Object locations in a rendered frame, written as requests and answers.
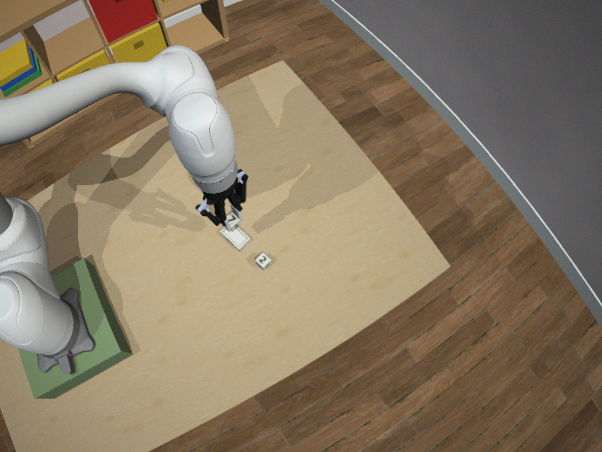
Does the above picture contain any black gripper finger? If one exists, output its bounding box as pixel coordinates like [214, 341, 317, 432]
[195, 198, 232, 232]
[228, 169, 248, 222]

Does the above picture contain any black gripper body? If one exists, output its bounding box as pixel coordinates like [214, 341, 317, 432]
[202, 177, 238, 205]

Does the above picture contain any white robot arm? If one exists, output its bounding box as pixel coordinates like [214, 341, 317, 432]
[0, 45, 238, 375]

